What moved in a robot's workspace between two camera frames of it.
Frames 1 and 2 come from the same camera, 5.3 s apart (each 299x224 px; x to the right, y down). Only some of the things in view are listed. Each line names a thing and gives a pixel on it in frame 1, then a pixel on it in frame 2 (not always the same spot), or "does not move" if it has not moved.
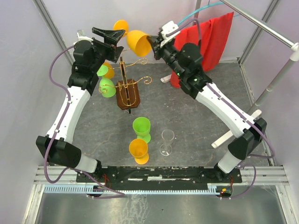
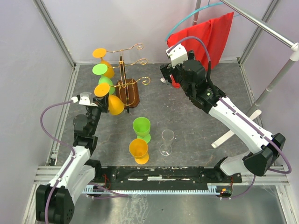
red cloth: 214,34 does not move
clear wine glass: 167,136 does not move
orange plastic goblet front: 138,147 does not move
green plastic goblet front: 141,126 does not move
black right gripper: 156,41 → 167,70
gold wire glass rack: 127,90 does not move
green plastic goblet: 107,88 does not move
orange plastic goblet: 139,42 → 116,106
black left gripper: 110,37 → 103,102
